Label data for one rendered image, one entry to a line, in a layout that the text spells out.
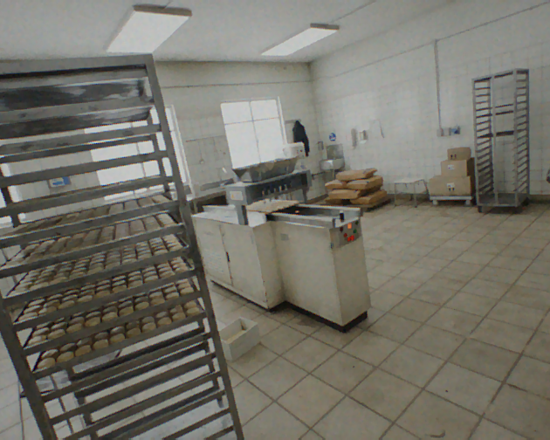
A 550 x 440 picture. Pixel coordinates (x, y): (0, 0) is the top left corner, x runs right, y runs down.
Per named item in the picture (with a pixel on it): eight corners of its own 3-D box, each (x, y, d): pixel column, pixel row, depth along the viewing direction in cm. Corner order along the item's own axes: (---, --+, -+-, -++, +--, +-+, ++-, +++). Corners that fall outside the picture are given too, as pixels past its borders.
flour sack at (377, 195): (369, 205, 591) (368, 196, 587) (349, 205, 621) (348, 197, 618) (389, 195, 637) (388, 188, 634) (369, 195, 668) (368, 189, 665)
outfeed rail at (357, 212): (229, 205, 405) (228, 199, 403) (231, 204, 406) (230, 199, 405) (360, 217, 243) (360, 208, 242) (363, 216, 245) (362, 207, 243)
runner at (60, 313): (202, 271, 132) (200, 264, 131) (203, 273, 129) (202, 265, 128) (8, 332, 108) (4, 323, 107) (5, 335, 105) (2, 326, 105)
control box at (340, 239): (335, 245, 236) (333, 226, 233) (358, 235, 249) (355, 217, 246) (340, 246, 233) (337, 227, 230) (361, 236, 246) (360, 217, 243)
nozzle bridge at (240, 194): (232, 223, 301) (224, 186, 294) (293, 203, 341) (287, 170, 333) (251, 226, 275) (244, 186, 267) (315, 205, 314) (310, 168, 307)
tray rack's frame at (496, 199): (490, 200, 516) (485, 78, 476) (531, 200, 478) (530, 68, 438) (475, 210, 475) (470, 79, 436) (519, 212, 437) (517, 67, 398)
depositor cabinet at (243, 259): (208, 284, 397) (191, 216, 378) (257, 263, 436) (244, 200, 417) (270, 318, 294) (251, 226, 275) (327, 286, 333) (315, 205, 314)
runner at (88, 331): (207, 292, 134) (205, 285, 133) (209, 294, 131) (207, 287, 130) (17, 356, 110) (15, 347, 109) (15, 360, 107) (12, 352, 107)
